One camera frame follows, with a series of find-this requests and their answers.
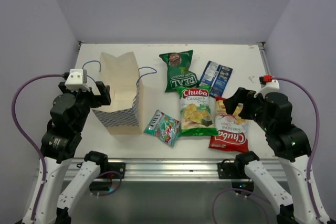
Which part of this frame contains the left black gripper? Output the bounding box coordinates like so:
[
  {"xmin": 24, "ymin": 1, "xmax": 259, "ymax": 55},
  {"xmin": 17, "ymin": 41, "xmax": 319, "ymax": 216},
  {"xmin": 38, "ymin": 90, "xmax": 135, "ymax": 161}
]
[{"xmin": 59, "ymin": 81, "xmax": 110, "ymax": 132}]

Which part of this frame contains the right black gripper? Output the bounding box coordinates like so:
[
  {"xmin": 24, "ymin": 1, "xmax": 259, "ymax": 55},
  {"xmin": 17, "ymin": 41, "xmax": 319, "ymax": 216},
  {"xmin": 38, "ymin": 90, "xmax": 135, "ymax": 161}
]
[{"xmin": 223, "ymin": 86, "xmax": 272, "ymax": 131}]

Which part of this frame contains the red Chuba cassava chips bag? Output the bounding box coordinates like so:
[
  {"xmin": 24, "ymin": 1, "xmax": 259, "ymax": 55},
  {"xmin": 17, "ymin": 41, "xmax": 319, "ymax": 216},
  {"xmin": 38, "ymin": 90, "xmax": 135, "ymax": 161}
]
[{"xmin": 209, "ymin": 97, "xmax": 249, "ymax": 153}]

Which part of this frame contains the blue checkered paper bag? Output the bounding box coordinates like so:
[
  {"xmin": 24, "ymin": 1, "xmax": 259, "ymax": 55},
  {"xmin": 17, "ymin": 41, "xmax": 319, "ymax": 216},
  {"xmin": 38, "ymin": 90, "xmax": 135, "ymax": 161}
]
[{"xmin": 82, "ymin": 52, "xmax": 147, "ymax": 135}]

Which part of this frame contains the blue Kettle snack bag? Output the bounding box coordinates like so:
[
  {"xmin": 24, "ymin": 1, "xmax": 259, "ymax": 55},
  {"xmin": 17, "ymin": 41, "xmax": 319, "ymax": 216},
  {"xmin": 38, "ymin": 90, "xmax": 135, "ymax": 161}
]
[{"xmin": 199, "ymin": 61, "xmax": 233, "ymax": 98}]

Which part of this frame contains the green Chuba cassava chips bag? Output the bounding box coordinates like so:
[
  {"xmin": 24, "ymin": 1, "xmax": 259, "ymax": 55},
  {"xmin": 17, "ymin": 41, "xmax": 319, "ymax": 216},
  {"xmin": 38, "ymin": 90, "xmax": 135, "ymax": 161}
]
[{"xmin": 176, "ymin": 85, "xmax": 218, "ymax": 136}]

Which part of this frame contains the dark green REAL chips bag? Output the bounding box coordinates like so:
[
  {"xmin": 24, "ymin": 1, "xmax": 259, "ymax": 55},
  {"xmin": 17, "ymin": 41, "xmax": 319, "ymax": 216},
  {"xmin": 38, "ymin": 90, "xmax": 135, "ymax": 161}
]
[{"xmin": 159, "ymin": 50, "xmax": 200, "ymax": 92}]

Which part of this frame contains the teal Fox's candy bag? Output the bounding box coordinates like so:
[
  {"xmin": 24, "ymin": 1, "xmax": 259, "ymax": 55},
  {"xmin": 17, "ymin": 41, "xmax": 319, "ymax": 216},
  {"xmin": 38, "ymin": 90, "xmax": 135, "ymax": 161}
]
[{"xmin": 144, "ymin": 110, "xmax": 181, "ymax": 147}]

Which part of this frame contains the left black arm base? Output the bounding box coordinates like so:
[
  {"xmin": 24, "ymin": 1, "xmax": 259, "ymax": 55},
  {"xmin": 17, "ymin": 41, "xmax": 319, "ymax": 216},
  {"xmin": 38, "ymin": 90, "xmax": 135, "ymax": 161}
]
[{"xmin": 103, "ymin": 162, "xmax": 126, "ymax": 182}]

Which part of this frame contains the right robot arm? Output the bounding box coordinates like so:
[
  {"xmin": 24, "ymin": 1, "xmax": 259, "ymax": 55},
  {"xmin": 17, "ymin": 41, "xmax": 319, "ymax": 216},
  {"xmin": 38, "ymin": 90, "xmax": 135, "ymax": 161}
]
[{"xmin": 224, "ymin": 88, "xmax": 335, "ymax": 223}]

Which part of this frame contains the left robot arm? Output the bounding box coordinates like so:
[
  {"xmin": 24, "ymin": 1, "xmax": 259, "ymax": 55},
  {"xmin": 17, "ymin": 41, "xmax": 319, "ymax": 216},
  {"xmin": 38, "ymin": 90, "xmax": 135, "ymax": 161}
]
[{"xmin": 22, "ymin": 81, "xmax": 111, "ymax": 223}]

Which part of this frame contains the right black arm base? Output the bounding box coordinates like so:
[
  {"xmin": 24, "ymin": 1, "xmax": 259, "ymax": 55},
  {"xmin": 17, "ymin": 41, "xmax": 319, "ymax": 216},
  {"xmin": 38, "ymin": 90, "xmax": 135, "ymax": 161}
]
[{"xmin": 217, "ymin": 159, "xmax": 239, "ymax": 179}]

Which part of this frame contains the right aluminium table edge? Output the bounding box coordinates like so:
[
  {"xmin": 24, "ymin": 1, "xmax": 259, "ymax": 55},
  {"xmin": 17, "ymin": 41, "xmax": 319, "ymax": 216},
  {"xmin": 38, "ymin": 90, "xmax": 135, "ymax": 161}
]
[{"xmin": 257, "ymin": 42, "xmax": 271, "ymax": 74}]

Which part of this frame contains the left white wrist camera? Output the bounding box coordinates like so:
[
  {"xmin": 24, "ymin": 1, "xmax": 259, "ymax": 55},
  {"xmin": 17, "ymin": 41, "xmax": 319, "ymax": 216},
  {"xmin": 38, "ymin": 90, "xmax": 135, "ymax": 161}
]
[{"xmin": 65, "ymin": 69, "xmax": 89, "ymax": 91}]

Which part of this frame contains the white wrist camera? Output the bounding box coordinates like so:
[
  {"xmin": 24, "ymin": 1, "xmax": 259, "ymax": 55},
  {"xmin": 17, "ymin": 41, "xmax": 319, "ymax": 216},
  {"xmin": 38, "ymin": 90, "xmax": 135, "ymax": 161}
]
[
  {"xmin": 65, "ymin": 69, "xmax": 89, "ymax": 91},
  {"xmin": 254, "ymin": 75, "xmax": 280, "ymax": 98}
]

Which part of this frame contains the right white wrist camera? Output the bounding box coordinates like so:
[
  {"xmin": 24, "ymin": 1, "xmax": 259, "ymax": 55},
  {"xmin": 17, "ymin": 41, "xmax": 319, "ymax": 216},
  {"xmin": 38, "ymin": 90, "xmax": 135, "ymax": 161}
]
[{"xmin": 254, "ymin": 75, "xmax": 280, "ymax": 98}]

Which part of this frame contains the aluminium mounting rail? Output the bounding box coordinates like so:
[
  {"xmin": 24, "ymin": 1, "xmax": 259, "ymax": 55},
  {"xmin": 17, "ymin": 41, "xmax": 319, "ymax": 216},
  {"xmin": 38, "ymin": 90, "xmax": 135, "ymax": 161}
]
[{"xmin": 31, "ymin": 157, "xmax": 305, "ymax": 183}]

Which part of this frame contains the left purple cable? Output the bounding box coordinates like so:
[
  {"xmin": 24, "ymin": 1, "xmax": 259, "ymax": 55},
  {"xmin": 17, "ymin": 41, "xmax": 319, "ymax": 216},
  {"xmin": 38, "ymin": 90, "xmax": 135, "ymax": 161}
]
[{"xmin": 11, "ymin": 73, "xmax": 69, "ymax": 222}]

